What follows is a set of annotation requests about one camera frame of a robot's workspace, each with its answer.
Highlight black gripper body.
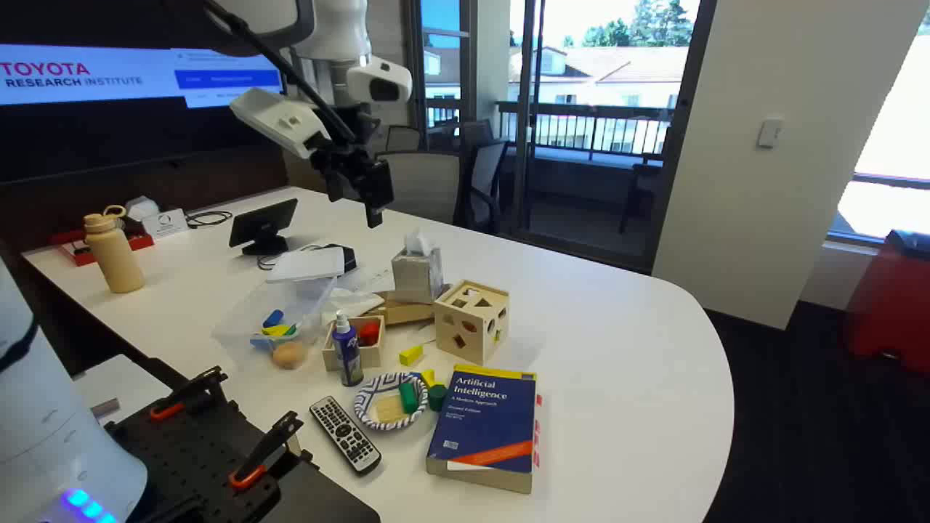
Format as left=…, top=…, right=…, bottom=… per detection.
left=310, top=105, right=391, bottom=207

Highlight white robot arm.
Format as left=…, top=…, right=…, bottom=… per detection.
left=0, top=0, right=413, bottom=523

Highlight grey remote control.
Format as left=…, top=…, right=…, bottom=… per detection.
left=308, top=395, right=380, bottom=475

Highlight grey tissue box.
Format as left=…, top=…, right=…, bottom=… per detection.
left=391, top=231, right=443, bottom=301

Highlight grey office chair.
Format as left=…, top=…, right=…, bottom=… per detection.
left=380, top=118, right=506, bottom=231

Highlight flat wooden tray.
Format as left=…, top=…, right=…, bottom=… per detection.
left=375, top=289, right=432, bottom=327

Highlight black phone stand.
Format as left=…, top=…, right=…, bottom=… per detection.
left=228, top=199, right=295, bottom=256

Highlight small wooden box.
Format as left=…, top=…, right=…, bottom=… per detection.
left=323, top=314, right=384, bottom=372

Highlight small spray bottle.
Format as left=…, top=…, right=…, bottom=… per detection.
left=332, top=314, right=362, bottom=385

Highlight wooden shape sorter cube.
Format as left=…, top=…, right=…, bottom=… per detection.
left=432, top=279, right=507, bottom=362

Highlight yellow block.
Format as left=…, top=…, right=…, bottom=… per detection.
left=397, top=346, right=423, bottom=368

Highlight clear plastic bin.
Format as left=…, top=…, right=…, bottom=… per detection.
left=212, top=279, right=334, bottom=368

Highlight green block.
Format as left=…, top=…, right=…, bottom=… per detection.
left=397, top=381, right=422, bottom=411

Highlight patterned plate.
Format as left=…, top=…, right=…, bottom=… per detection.
left=350, top=372, right=426, bottom=433

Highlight black clamp orange tips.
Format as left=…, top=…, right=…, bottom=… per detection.
left=147, top=365, right=227, bottom=422

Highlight blue textbook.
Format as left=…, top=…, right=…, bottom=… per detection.
left=426, top=362, right=536, bottom=493

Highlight beige water bottle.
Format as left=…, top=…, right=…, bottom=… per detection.
left=85, top=204, right=144, bottom=292

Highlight black mounting plate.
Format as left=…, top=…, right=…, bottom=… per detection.
left=106, top=397, right=380, bottom=523

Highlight red cabinet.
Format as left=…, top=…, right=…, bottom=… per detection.
left=845, top=230, right=930, bottom=372

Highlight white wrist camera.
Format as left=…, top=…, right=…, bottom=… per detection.
left=228, top=86, right=327, bottom=160

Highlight wall television screen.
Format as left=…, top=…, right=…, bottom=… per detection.
left=0, top=42, right=282, bottom=109

